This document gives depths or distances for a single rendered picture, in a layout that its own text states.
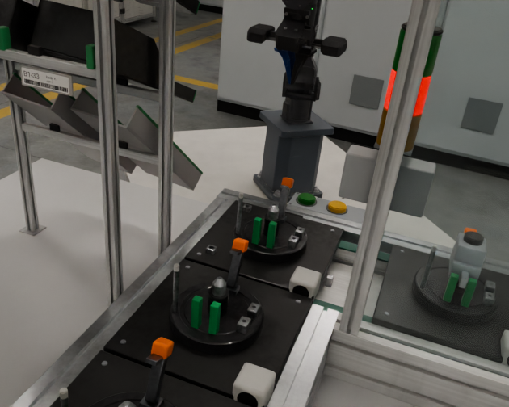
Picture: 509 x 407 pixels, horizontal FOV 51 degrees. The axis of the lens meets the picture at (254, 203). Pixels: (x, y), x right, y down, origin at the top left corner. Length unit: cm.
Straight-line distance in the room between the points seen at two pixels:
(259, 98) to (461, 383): 362
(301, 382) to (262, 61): 362
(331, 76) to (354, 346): 333
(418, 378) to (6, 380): 63
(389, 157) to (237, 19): 361
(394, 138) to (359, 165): 7
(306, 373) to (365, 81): 337
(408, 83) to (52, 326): 70
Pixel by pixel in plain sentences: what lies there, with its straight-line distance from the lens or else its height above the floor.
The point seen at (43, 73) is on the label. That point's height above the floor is 129.
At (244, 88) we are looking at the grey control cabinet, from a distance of 435.
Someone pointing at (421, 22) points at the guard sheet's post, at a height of 143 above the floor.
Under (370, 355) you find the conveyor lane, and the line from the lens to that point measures 88.
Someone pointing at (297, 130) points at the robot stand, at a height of 106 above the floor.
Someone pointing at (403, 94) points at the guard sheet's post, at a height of 134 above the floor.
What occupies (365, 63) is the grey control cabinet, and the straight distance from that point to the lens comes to 400.
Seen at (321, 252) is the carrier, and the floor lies 97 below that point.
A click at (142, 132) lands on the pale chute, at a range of 95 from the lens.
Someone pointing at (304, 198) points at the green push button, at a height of 97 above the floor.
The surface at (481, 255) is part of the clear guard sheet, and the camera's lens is 77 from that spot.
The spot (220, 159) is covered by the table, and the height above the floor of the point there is 86.
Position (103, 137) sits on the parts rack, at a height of 121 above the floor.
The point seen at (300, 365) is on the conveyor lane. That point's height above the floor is 95.
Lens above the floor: 152
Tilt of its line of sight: 29 degrees down
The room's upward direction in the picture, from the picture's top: 6 degrees clockwise
